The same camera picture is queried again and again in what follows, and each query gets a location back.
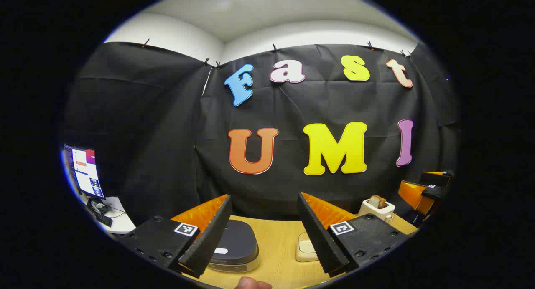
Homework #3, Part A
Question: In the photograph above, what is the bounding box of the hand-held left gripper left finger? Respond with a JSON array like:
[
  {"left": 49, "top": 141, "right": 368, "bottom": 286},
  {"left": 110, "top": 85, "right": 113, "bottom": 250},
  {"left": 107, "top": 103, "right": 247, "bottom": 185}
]
[{"left": 121, "top": 194, "right": 233, "bottom": 278}]

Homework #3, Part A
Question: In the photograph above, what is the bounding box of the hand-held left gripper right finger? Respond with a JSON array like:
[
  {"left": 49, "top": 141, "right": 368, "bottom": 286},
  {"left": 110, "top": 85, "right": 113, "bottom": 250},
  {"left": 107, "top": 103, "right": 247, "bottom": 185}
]
[{"left": 297, "top": 192, "right": 410, "bottom": 278}]

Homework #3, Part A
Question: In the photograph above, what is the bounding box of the white rice box clear lid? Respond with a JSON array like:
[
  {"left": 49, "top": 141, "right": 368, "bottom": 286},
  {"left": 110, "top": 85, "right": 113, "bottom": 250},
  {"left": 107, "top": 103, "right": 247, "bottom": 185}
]
[{"left": 296, "top": 232, "right": 320, "bottom": 262}]

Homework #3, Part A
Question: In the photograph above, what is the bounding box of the dark grey rice cooker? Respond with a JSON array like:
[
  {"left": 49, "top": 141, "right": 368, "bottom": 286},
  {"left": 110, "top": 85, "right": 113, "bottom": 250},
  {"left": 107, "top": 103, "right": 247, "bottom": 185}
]
[{"left": 208, "top": 219, "right": 260, "bottom": 274}]

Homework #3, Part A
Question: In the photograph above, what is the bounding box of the white toaster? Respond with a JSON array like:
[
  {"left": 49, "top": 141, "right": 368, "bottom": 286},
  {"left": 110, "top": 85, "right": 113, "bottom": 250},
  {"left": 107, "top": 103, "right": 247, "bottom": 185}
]
[{"left": 359, "top": 196, "right": 396, "bottom": 223}]

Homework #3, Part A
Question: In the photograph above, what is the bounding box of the white side table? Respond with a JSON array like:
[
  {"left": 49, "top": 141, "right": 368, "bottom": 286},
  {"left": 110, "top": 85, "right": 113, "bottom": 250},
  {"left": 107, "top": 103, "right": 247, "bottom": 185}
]
[{"left": 86, "top": 196, "right": 136, "bottom": 234}]

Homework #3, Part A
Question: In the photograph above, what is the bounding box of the black backdrop cloth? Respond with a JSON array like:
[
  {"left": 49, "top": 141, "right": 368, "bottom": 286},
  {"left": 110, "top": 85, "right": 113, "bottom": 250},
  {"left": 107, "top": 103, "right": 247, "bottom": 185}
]
[{"left": 63, "top": 41, "right": 460, "bottom": 227}]

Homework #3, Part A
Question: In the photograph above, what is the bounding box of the computer monitor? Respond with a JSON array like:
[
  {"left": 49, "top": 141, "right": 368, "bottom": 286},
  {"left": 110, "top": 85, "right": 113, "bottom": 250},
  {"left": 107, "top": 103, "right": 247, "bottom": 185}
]
[{"left": 63, "top": 144, "right": 105, "bottom": 198}]

